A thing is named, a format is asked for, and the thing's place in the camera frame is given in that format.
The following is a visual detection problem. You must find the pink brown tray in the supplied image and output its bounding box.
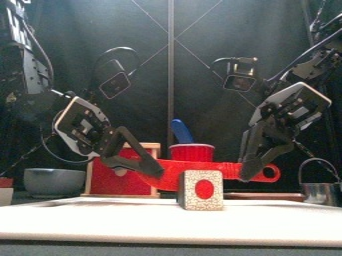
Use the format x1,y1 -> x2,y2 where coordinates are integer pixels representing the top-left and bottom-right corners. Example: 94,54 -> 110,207
223,191 -> 309,203

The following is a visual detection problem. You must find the white cutting board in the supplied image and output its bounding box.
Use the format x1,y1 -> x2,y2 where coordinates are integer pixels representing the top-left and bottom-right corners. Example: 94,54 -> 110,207
0,195 -> 342,248

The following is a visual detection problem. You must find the toy sushi piece red centre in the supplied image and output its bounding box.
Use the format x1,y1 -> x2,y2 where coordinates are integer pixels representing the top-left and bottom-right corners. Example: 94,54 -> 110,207
177,169 -> 225,212

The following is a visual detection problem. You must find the thin diagonal cord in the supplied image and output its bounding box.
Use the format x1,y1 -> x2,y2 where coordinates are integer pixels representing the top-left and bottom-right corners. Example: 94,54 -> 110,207
140,0 -> 225,66
130,0 -> 258,108

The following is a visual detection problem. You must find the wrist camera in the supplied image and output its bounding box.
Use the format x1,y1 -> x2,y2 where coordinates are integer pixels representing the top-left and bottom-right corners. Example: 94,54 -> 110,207
221,56 -> 261,94
91,49 -> 135,101

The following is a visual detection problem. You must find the small metal bucket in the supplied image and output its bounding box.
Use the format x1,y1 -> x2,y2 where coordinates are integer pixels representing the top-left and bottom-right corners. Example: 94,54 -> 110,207
297,157 -> 342,208

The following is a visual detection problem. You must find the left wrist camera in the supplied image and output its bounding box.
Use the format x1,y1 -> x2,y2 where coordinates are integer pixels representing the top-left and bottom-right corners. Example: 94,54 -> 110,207
91,49 -> 135,101

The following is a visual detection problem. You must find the black camera cable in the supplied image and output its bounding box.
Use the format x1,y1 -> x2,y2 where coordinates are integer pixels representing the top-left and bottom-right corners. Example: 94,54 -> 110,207
209,56 -> 234,78
94,46 -> 142,68

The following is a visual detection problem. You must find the toy nigiri with red topping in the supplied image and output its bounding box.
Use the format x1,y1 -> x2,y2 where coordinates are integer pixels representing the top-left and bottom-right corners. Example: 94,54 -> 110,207
0,177 -> 16,207

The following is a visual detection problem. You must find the wooden box with red panels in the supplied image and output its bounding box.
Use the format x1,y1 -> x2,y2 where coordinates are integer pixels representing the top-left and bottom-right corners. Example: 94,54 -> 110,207
80,142 -> 163,198

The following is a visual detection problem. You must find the blue plastic utensil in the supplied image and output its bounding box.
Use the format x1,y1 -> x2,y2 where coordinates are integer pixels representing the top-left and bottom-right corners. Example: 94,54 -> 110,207
171,118 -> 197,145

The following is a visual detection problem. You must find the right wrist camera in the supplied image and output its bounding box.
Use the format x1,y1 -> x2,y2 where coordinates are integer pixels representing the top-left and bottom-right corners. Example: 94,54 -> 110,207
221,56 -> 261,94

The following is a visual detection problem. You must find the grey vertical frame pole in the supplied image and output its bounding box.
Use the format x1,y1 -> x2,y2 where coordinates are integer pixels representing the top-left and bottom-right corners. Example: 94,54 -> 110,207
166,0 -> 175,148

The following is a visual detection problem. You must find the pale blue bowl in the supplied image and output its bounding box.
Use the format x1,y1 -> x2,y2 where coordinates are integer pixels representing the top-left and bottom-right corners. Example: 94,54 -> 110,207
23,167 -> 87,198

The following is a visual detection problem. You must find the red plastic toy knife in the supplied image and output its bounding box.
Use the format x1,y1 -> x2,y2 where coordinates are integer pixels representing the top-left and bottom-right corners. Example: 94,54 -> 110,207
136,158 -> 283,193

